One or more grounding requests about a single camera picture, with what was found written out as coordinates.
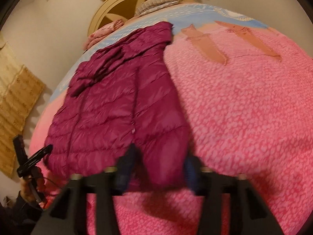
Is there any cream arched wooden headboard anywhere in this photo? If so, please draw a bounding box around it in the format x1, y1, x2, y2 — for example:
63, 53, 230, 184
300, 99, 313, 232
87, 0, 196, 35

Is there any beige patterned side curtain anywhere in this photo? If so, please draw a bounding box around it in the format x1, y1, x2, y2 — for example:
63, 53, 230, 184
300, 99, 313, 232
0, 37, 46, 178

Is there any person's left hand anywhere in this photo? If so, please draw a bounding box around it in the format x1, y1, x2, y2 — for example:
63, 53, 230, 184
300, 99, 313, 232
20, 167, 46, 203

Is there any magenta quilted puffer jacket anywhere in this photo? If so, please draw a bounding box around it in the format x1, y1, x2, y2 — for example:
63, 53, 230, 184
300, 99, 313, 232
44, 22, 189, 191

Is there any pink and blue bedspread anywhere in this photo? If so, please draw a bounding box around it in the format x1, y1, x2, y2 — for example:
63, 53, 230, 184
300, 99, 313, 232
29, 2, 313, 235

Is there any folded pink floral blanket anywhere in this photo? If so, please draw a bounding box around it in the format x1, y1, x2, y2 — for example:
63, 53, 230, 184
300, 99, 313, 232
83, 19, 124, 50

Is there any striped grey pillow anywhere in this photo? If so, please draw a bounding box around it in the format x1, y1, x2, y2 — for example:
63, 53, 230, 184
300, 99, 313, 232
135, 0, 183, 16

